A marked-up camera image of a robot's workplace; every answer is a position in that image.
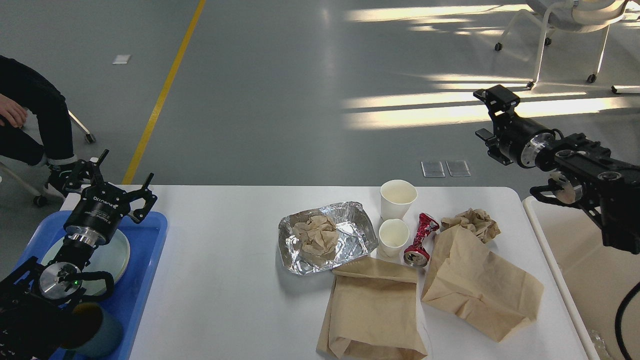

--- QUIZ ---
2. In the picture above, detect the light green plate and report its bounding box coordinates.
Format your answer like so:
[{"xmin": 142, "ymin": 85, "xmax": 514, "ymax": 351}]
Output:
[{"xmin": 40, "ymin": 229, "xmax": 131, "ymax": 296}]

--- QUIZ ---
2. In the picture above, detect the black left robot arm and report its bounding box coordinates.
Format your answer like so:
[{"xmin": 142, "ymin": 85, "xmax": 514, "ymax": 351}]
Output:
[{"xmin": 0, "ymin": 150, "xmax": 157, "ymax": 360}]

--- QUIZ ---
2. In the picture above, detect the white paper cup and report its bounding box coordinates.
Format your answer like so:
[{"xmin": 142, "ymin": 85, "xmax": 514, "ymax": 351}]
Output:
[
  {"xmin": 380, "ymin": 179, "xmax": 418, "ymax": 221},
  {"xmin": 377, "ymin": 219, "xmax": 410, "ymax": 258}
]

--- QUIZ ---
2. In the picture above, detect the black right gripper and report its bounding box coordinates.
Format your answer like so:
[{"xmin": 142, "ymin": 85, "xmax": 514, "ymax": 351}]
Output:
[{"xmin": 473, "ymin": 84, "xmax": 556, "ymax": 169}]

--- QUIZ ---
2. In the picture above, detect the person's bare hand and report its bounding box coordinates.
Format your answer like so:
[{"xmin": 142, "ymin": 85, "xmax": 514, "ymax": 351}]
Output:
[{"xmin": 0, "ymin": 94, "xmax": 28, "ymax": 129}]

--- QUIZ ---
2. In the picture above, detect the white chair leg left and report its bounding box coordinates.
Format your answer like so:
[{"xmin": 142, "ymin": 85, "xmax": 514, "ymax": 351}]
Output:
[{"xmin": 68, "ymin": 111, "xmax": 96, "ymax": 144}]

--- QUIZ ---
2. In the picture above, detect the large brown paper bag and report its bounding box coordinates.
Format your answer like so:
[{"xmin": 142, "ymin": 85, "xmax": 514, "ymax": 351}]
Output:
[{"xmin": 317, "ymin": 257, "xmax": 428, "ymax": 360}]

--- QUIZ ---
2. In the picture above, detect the small brown paper bag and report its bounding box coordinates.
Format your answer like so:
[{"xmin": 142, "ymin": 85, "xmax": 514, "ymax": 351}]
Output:
[{"xmin": 421, "ymin": 225, "xmax": 544, "ymax": 342}]

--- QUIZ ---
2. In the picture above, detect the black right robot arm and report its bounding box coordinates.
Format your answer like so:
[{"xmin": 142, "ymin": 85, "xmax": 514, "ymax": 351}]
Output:
[{"xmin": 473, "ymin": 84, "xmax": 639, "ymax": 255}]

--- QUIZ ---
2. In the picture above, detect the small grey floor plate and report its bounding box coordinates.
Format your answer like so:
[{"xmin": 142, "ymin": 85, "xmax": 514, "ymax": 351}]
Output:
[{"xmin": 420, "ymin": 161, "xmax": 446, "ymax": 178}]

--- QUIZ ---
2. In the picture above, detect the dark teal mug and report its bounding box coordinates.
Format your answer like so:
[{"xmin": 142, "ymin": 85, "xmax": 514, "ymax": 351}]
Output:
[{"xmin": 61, "ymin": 301, "xmax": 124, "ymax": 359}]

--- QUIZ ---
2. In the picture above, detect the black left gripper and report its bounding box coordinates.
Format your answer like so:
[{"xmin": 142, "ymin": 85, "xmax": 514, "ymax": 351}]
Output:
[{"xmin": 62, "ymin": 149, "xmax": 158, "ymax": 247}]

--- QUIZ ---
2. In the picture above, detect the white plastic bin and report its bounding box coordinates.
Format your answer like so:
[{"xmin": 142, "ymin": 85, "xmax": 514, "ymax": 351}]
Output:
[{"xmin": 523, "ymin": 196, "xmax": 640, "ymax": 360}]

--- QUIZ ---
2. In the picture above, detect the seated person in black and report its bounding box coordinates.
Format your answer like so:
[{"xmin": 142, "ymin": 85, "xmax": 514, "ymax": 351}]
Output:
[{"xmin": 0, "ymin": 55, "xmax": 77, "ymax": 199}]

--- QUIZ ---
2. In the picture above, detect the white chair on casters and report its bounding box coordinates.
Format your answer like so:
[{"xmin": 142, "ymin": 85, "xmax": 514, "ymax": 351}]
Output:
[{"xmin": 494, "ymin": 0, "xmax": 629, "ymax": 90}]

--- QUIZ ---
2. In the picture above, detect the crumpled brown paper napkin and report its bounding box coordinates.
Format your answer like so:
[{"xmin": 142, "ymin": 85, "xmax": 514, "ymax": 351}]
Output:
[{"xmin": 293, "ymin": 215, "xmax": 339, "ymax": 260}]

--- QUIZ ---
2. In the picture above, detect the white paper cup front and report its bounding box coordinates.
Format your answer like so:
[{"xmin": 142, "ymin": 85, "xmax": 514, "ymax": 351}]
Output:
[{"xmin": 377, "ymin": 219, "xmax": 410, "ymax": 258}]

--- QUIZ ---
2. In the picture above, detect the brown paper ball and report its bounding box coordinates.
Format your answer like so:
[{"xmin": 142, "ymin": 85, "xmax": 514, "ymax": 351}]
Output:
[{"xmin": 441, "ymin": 208, "xmax": 502, "ymax": 244}]

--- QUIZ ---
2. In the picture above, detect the crushed red soda can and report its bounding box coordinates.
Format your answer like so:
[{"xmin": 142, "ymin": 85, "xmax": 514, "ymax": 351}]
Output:
[{"xmin": 403, "ymin": 212, "xmax": 441, "ymax": 268}]

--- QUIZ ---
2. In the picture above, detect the blue plastic tray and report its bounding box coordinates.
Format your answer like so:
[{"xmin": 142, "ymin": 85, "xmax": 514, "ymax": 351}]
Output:
[{"xmin": 14, "ymin": 210, "xmax": 169, "ymax": 360}]

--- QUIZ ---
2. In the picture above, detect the aluminium foil tray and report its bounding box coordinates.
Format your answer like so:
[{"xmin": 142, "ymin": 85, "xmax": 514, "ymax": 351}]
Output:
[{"xmin": 278, "ymin": 202, "xmax": 378, "ymax": 276}]

